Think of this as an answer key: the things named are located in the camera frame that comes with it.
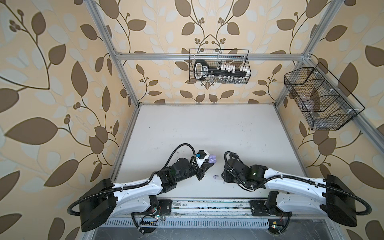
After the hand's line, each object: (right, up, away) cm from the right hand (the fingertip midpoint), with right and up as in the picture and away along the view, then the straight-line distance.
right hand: (223, 177), depth 80 cm
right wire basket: (+50, +39, -7) cm, 64 cm away
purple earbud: (-4, -1, +5) cm, 6 cm away
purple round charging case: (-6, +12, -5) cm, 14 cm away
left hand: (-6, +10, -6) cm, 14 cm away
